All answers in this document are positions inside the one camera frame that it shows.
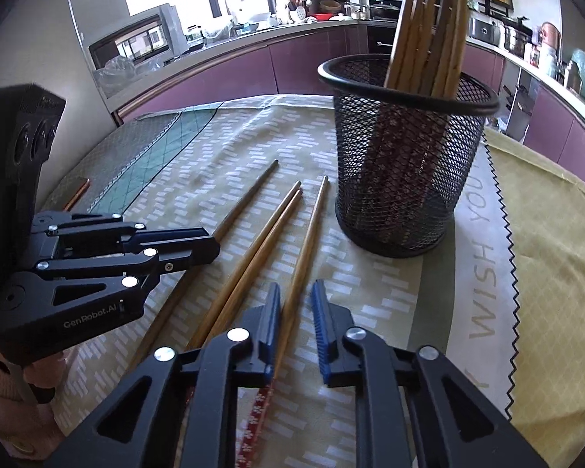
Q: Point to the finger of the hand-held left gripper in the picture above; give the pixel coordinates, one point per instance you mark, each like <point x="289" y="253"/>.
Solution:
<point x="165" y="235"/>
<point x="195" y="253"/>

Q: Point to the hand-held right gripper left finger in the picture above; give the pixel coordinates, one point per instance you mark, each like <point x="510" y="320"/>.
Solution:
<point x="273" y="321"/>

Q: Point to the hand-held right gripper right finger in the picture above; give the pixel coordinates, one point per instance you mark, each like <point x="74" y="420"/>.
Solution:
<point x="321" y="331"/>

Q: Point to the black mesh utensil holder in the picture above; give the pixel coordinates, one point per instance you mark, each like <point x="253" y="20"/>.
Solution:
<point x="404" y="195"/>

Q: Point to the bunch of wooden chopsticks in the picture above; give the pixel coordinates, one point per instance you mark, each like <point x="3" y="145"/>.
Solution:
<point x="409" y="34"/>

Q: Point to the person's left hand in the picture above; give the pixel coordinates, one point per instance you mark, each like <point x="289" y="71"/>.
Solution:
<point x="39" y="375"/>

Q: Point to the patchwork print tablecloth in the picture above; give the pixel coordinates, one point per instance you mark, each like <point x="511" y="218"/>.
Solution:
<point x="395" y="302"/>

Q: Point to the clear plastic bag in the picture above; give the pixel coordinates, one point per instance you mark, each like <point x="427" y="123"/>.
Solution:
<point x="119" y="75"/>

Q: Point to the silver countertop oven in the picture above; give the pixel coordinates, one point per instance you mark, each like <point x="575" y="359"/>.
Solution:
<point x="136" y="39"/>

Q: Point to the pink base cabinet run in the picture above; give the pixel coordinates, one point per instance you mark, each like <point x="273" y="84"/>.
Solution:
<point x="555" y="117"/>
<point x="234" y="68"/>

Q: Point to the black built-in oven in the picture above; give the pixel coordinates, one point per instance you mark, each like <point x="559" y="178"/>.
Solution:
<point x="378" y="39"/>

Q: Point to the woven bamboo basket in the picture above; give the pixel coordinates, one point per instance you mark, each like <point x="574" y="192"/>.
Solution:
<point x="330" y="6"/>

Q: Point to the black lidded wok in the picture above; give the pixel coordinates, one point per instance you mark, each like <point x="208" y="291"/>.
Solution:
<point x="382" y="11"/>

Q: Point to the silver rice cooker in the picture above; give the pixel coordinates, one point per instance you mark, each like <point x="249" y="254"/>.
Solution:
<point x="484" y="30"/>

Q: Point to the stainless steamer pot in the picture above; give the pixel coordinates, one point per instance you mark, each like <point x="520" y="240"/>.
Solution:
<point x="516" y="43"/>

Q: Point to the mint green covered appliance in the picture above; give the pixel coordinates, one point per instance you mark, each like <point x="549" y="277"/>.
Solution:
<point x="582" y="70"/>

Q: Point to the pink kettle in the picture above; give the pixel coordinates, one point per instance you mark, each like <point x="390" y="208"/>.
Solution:
<point x="551" y="36"/>

